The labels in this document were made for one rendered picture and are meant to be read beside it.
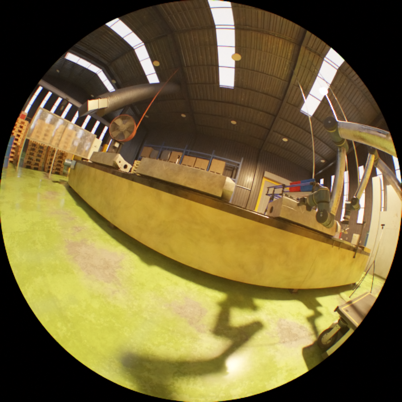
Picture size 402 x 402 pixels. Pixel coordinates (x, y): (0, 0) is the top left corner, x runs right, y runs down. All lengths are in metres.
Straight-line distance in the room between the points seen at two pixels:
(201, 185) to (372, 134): 1.46
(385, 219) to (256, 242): 6.91
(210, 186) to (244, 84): 9.17
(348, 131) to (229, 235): 1.32
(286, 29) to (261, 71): 3.83
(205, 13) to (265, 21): 2.95
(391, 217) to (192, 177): 7.54
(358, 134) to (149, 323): 1.71
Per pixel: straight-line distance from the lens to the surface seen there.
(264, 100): 10.22
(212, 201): 1.03
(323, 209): 0.97
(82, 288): 0.96
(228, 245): 1.08
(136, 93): 7.36
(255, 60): 9.27
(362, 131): 1.10
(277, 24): 9.14
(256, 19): 9.12
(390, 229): 7.19
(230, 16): 9.16
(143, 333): 0.79
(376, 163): 2.18
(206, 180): 1.07
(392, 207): 8.67
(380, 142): 1.08
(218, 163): 10.61
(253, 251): 1.15
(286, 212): 1.21
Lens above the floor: 0.74
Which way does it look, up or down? 1 degrees down
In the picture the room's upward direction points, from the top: 18 degrees clockwise
